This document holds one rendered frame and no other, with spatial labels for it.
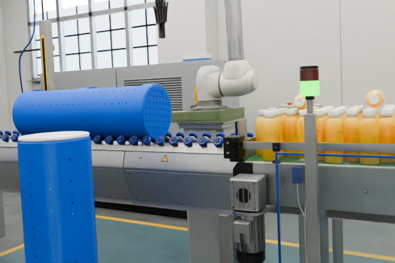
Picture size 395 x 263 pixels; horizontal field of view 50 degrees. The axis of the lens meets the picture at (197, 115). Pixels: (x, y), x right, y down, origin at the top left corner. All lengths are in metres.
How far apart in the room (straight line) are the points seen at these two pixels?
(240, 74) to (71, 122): 0.99
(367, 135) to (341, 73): 2.98
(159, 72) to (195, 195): 2.11
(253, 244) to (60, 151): 0.80
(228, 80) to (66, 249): 1.34
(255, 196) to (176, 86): 2.37
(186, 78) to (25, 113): 1.69
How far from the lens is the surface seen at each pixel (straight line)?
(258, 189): 1.57
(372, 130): 1.62
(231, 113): 2.55
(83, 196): 1.76
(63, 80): 4.70
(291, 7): 4.76
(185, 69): 3.76
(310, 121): 1.45
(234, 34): 2.55
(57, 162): 1.69
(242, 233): 1.59
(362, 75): 4.55
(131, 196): 2.18
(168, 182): 2.00
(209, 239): 2.68
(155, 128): 2.09
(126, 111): 2.04
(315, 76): 1.44
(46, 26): 3.03
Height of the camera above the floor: 1.20
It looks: 4 degrees down
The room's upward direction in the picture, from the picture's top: 2 degrees counter-clockwise
